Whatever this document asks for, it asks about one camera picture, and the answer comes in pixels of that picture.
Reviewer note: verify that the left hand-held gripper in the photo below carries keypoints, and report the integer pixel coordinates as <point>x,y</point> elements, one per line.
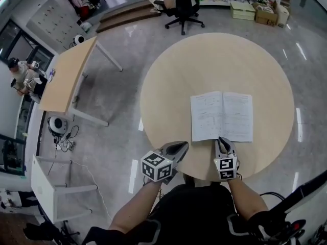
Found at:
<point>155,166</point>

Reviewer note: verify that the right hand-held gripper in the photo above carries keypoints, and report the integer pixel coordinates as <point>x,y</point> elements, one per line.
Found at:
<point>226,166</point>

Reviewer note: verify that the white paper booklet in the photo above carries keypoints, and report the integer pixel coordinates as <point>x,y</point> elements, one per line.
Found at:
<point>221,116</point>

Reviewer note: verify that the person's right forearm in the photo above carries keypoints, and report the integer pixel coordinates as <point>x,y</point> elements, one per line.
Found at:
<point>246,198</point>

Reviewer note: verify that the person's left forearm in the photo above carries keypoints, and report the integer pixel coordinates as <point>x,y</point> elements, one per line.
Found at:
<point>135,208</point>

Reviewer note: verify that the round wooden table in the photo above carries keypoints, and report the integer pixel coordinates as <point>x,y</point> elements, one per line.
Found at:
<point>178,85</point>

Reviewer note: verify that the person's black shirt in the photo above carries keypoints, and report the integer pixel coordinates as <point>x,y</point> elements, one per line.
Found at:
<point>194,213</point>

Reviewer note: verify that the white panel with black edge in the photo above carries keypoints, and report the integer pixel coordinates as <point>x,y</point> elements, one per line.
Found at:
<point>301,195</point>

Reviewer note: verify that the rectangular wooden table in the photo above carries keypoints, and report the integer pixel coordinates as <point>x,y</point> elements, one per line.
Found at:
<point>69,73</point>

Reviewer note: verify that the pale green flat box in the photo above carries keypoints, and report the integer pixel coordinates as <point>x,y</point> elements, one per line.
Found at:
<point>242,16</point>
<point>242,6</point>

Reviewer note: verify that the brown cardboard box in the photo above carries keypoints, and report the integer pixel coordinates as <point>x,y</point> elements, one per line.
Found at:
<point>265,18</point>

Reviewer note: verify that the white desk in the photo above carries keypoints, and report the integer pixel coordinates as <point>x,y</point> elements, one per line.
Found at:
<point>42,185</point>

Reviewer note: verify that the wooden step platform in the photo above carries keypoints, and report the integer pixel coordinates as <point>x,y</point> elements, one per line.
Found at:
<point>127,15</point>

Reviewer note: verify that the black office chair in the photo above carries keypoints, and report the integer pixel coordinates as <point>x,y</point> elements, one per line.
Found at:
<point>48,232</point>
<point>185,6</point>

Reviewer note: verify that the white cardboard box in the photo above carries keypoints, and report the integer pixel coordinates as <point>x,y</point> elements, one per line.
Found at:
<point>283,15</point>

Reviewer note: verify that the paper with pens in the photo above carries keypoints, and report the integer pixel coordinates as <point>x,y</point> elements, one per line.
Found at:
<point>51,75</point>

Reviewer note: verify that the red bag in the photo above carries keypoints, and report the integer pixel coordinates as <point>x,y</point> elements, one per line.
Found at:
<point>84,12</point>

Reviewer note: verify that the grey locker cabinet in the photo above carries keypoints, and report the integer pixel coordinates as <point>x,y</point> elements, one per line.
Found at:
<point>53,19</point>

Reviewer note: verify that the black framed glass partition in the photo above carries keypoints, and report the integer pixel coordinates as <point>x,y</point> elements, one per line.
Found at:
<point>20,45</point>

